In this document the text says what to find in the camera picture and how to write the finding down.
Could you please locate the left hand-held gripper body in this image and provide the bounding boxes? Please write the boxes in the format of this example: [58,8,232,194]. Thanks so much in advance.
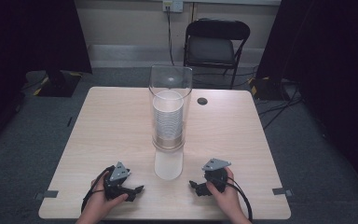
[103,161,132,201]

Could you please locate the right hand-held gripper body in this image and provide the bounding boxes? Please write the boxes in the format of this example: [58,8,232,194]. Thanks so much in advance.
[199,158,232,197]

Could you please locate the person's right hand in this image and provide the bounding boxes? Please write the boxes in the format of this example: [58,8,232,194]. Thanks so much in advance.
[205,166,247,218]

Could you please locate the person's left hand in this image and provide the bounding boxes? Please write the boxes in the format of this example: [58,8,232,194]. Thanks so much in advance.
[82,171,130,218]

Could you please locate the single white paper cup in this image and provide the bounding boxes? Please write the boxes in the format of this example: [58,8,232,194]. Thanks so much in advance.
[153,145,185,181]

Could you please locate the grey tape strip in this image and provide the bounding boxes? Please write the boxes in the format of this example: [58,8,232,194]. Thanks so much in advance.
[271,187,294,197]
[34,189,60,201]

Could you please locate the stack of white paper cups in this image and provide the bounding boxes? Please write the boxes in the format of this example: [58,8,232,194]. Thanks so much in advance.
[152,90,186,141]

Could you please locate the black stand base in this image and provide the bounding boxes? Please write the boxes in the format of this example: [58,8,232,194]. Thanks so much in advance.
[248,76,291,102]
[35,69,83,98]

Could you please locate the clear plastic cup dispenser tube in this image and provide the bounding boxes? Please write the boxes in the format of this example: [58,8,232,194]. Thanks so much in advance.
[147,63,194,153]

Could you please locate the black folding chair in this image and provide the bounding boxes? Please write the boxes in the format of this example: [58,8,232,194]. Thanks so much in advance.
[183,18,252,91]

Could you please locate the dark curtain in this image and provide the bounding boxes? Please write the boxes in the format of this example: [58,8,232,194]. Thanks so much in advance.
[255,0,358,200]
[0,0,93,157]

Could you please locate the right hand-held gripper black cable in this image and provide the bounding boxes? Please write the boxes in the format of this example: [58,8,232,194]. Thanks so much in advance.
[223,175,254,223]

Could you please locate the hand-held gripper black cable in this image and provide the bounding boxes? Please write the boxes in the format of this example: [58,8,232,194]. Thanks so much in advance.
[80,165,116,215]
[223,175,254,223]

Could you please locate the left hand-held gripper black cable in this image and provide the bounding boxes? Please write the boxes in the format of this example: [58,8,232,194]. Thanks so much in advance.
[80,165,116,215]

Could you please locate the black floor cables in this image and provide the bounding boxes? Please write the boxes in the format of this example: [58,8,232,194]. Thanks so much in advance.
[256,81,306,131]

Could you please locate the black power cable on wall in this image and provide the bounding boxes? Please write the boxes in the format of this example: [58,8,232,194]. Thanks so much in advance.
[166,5,176,67]

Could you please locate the white wall socket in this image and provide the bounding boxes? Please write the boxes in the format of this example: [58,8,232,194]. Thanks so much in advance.
[162,0,185,14]

